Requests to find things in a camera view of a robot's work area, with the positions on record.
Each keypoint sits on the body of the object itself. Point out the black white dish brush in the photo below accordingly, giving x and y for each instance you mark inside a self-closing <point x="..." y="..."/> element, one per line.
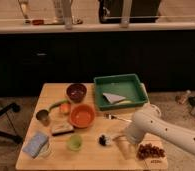
<point x="107" y="139"/>

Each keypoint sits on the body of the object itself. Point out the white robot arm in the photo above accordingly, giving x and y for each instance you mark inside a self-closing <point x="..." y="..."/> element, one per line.
<point x="148" y="120"/>

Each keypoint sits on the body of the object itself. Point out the purple bowl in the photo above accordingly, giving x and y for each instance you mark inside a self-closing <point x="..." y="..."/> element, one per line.
<point x="76" y="92"/>

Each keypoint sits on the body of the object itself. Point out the orange bowl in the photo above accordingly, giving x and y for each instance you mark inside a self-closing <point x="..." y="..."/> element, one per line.
<point x="82" y="116"/>

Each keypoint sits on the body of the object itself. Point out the green plastic tray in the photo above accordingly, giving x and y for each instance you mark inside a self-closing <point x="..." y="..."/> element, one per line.
<point x="125" y="85"/>

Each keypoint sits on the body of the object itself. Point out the grey cloth in tray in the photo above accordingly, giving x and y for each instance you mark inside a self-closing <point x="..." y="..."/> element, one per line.
<point x="113" y="98"/>

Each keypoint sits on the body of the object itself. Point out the metal fork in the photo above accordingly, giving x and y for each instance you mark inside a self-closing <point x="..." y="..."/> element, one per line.
<point x="111" y="117"/>

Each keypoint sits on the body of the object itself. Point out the green vegetable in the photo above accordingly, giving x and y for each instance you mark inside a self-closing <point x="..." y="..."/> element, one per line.
<point x="56" y="104"/>

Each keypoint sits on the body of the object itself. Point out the peach fruit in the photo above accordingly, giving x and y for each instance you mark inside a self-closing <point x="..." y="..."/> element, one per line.
<point x="65" y="108"/>

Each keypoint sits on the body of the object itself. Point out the wooden folding table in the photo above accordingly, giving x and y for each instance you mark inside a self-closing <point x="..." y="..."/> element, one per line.
<point x="120" y="156"/>

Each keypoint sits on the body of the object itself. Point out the black eraser block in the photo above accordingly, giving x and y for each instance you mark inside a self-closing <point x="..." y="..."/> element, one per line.
<point x="60" y="129"/>

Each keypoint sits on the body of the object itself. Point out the small green cup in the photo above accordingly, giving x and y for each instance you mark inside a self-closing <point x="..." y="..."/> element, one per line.
<point x="74" y="142"/>

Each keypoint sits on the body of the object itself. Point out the metal measuring cup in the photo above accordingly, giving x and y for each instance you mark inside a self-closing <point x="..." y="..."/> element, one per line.
<point x="43" y="117"/>

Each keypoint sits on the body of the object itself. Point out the black appliance on counter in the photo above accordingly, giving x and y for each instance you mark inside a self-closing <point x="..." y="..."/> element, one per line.
<point x="136" y="11"/>

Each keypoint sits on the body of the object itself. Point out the bunch of red grapes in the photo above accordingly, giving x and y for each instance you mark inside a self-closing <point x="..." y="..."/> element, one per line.
<point x="149" y="151"/>

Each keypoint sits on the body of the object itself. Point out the clear glass cup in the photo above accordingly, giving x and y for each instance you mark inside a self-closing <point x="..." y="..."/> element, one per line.
<point x="45" y="150"/>

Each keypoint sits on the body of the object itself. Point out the blue sponge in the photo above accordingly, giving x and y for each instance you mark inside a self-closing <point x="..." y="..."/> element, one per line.
<point x="35" y="144"/>

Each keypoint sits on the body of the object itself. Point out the small orange dish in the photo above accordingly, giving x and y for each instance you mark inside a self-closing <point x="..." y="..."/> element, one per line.
<point x="38" y="22"/>

